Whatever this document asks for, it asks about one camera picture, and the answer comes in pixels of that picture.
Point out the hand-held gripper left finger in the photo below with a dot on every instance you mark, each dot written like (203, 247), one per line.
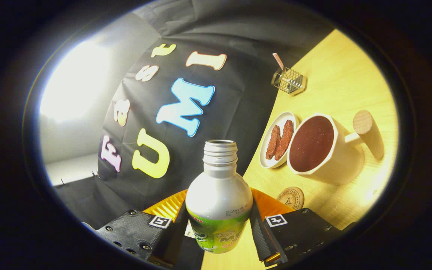
(171, 240)

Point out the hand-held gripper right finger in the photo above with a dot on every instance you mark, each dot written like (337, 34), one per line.
(270, 240)

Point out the round cork coaster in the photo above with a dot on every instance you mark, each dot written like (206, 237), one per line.
(291, 198)

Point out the silver bottle with green label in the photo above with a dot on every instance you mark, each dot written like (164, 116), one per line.
(218, 195)

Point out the white round plate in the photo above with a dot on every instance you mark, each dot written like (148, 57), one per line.
(268, 162)

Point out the brown fried meat piece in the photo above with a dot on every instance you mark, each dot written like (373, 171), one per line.
(285, 138)
(273, 142)

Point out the black backdrop cloth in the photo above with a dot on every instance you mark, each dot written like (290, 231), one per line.
(238, 93)

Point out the wooden table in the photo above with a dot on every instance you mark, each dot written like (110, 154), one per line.
(351, 75)

